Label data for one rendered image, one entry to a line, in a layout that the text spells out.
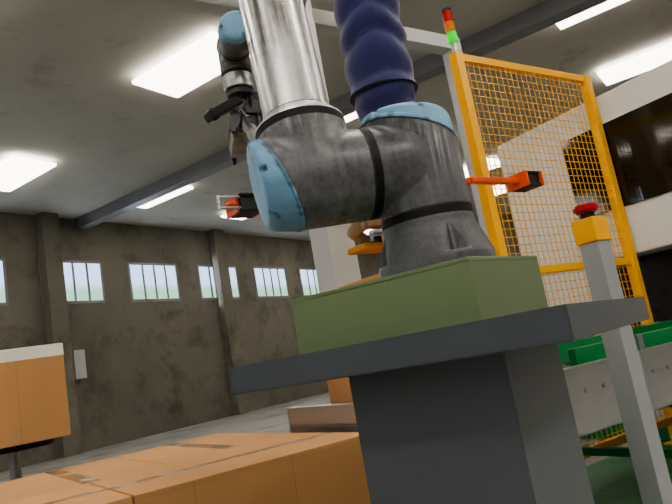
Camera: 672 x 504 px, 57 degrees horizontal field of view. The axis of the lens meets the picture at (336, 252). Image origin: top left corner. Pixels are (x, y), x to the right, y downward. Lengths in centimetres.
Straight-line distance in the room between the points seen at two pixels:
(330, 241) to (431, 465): 221
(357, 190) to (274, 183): 13
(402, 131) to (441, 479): 51
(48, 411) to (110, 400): 875
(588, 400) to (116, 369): 1044
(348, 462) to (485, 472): 74
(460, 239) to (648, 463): 109
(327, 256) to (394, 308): 220
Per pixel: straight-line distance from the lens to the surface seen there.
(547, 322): 71
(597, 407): 203
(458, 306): 81
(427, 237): 95
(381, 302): 87
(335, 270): 302
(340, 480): 159
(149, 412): 1223
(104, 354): 1178
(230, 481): 145
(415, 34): 535
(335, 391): 197
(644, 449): 189
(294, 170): 93
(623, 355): 186
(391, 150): 97
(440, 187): 97
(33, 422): 302
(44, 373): 303
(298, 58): 106
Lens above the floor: 73
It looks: 10 degrees up
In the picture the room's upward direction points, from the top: 10 degrees counter-clockwise
